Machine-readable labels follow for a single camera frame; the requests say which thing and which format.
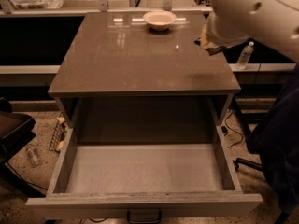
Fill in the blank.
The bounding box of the dark rxbar chocolate wrapper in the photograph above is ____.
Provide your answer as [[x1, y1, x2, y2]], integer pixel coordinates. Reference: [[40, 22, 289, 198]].
[[194, 38, 227, 56]]

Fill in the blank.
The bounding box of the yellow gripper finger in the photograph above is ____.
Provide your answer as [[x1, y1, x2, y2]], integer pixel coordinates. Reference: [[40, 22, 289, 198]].
[[200, 24, 218, 49]]

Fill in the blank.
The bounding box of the grey cabinet with glossy top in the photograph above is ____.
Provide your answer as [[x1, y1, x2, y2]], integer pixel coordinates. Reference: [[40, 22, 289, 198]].
[[49, 11, 240, 133]]

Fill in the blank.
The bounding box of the white bowl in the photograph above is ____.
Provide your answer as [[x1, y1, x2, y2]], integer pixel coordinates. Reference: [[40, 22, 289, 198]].
[[143, 10, 177, 31]]

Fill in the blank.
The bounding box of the black office chair base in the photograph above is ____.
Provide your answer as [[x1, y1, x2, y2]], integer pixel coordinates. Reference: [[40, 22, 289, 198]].
[[233, 158, 290, 224]]

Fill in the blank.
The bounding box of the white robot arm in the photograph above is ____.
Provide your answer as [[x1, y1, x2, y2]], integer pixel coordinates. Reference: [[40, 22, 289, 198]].
[[201, 0, 299, 63]]

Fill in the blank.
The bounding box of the dark blue cloth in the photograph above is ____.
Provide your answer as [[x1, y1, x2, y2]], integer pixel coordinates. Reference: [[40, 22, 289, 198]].
[[246, 65, 299, 213]]

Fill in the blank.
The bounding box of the clear plastic water bottle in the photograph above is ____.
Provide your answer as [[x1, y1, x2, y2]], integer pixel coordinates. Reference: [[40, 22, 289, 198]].
[[236, 41, 254, 70]]

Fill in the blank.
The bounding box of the black chair at left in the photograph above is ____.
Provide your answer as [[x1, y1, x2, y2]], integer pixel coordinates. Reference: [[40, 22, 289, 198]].
[[0, 96, 48, 198]]

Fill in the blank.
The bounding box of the open grey top drawer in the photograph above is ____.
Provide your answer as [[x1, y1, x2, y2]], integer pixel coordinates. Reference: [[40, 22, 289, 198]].
[[26, 96, 263, 220]]

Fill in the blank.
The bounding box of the wire basket on floor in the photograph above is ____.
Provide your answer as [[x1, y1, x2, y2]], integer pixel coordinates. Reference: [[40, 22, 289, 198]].
[[49, 116, 68, 154]]

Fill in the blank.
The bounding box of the black cable on floor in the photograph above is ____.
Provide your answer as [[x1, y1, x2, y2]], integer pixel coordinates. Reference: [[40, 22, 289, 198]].
[[221, 110, 247, 149]]

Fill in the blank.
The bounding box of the black drawer handle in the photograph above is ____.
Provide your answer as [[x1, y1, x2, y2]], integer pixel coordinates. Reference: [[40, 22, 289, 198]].
[[126, 211, 163, 224]]

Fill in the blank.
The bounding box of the plastic bottle on floor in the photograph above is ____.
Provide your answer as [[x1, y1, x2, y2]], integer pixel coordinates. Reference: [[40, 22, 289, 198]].
[[25, 144, 42, 167]]

